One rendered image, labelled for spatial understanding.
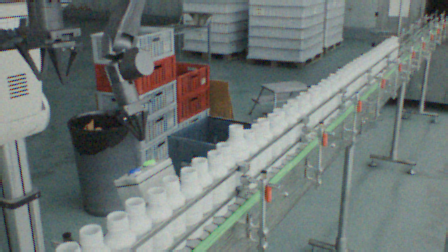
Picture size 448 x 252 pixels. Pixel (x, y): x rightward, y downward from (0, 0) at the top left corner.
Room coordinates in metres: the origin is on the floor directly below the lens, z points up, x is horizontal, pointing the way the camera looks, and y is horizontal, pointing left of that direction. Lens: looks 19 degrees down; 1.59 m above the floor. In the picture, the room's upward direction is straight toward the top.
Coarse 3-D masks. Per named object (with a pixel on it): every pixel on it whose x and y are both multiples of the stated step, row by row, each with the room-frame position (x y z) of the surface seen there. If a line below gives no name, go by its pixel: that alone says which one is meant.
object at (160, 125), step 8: (176, 104) 3.96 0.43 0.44; (168, 112) 3.83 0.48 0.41; (176, 112) 3.94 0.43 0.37; (152, 120) 3.59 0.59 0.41; (160, 120) 4.02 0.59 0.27; (168, 120) 3.82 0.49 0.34; (176, 120) 3.94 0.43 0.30; (152, 128) 3.58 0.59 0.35; (160, 128) 3.70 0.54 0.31; (168, 128) 3.82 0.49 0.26; (152, 136) 3.58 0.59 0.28; (160, 136) 3.68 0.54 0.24; (136, 144) 3.43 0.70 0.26; (144, 144) 3.45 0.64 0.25
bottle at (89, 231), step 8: (80, 232) 0.69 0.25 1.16; (88, 232) 0.71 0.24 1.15; (96, 232) 0.71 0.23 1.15; (80, 240) 0.69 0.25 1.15; (88, 240) 0.68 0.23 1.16; (96, 240) 0.68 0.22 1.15; (80, 248) 0.69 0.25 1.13; (88, 248) 0.68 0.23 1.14; (96, 248) 0.68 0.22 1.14; (104, 248) 0.69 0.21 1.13
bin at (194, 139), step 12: (204, 120) 2.00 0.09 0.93; (216, 120) 2.00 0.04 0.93; (228, 120) 1.97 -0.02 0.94; (180, 132) 1.84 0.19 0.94; (192, 132) 1.92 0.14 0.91; (204, 132) 2.00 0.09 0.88; (216, 132) 2.00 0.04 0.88; (228, 132) 1.97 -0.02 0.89; (168, 144) 1.76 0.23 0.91; (180, 144) 1.73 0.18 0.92; (192, 144) 1.71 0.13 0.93; (204, 144) 1.67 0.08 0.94; (180, 156) 1.74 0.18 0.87; (204, 156) 1.68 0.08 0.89; (180, 168) 1.74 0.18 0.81; (180, 180) 1.74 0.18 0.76
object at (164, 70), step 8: (96, 64) 3.56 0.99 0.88; (104, 64) 3.53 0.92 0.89; (160, 64) 4.02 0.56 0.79; (168, 64) 3.87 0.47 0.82; (96, 72) 3.57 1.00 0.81; (104, 72) 3.55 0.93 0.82; (152, 72) 3.63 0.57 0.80; (160, 72) 3.74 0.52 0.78; (168, 72) 3.86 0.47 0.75; (96, 80) 3.58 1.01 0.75; (104, 80) 3.55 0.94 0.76; (136, 80) 3.43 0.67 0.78; (144, 80) 3.52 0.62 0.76; (152, 80) 3.62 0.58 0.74; (160, 80) 3.73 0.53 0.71; (168, 80) 3.84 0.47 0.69; (104, 88) 3.55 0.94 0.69; (136, 88) 3.43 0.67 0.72; (144, 88) 3.51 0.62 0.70; (152, 88) 3.60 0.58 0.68
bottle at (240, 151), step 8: (232, 128) 1.14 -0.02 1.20; (240, 128) 1.14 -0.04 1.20; (232, 136) 1.14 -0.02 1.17; (240, 136) 1.14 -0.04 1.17; (232, 144) 1.13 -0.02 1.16; (240, 144) 1.13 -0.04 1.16; (248, 144) 1.15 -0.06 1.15; (232, 152) 1.12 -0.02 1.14; (240, 152) 1.12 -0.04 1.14; (248, 152) 1.14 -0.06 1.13; (240, 160) 1.12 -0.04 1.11; (240, 184) 1.12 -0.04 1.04
